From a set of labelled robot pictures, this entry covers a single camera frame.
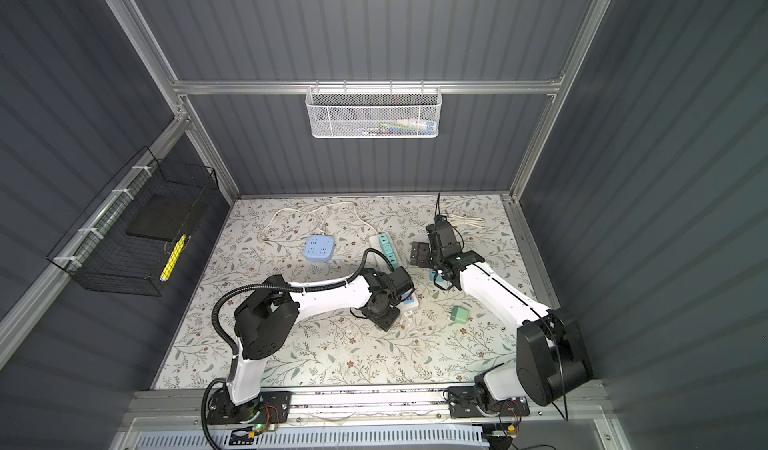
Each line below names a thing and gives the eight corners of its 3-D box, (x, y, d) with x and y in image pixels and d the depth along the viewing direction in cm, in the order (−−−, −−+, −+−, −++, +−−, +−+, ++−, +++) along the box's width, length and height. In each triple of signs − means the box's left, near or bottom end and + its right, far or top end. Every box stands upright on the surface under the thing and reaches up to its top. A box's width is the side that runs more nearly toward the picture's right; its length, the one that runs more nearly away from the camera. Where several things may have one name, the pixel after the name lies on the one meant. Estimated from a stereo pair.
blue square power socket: (304, 261, 104) (302, 256, 101) (309, 241, 109) (307, 235, 107) (332, 261, 104) (330, 256, 101) (335, 240, 109) (333, 235, 107)
